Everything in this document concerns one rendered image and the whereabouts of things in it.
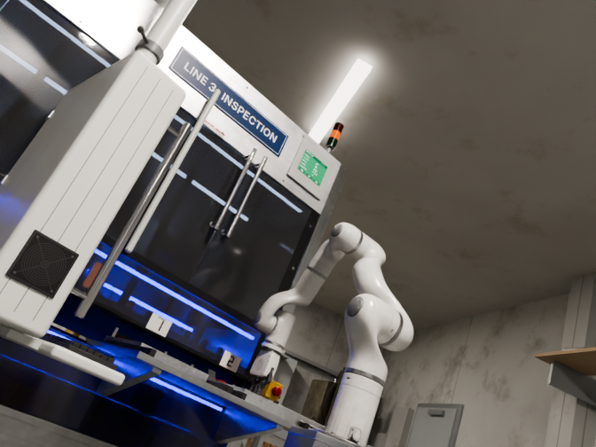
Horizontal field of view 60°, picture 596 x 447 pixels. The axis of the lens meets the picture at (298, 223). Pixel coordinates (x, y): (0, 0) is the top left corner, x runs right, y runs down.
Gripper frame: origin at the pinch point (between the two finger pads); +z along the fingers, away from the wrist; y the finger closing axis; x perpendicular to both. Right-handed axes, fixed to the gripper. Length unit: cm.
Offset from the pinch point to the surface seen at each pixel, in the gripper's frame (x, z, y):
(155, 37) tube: -96, -81, 15
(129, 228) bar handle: -79, -19, 34
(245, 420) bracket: 2.3, 10.5, -2.3
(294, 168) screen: -14, -96, -17
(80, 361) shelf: -73, 15, 35
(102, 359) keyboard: -68, 12, 31
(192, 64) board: -76, -104, -17
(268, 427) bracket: 2.3, 9.8, 12.1
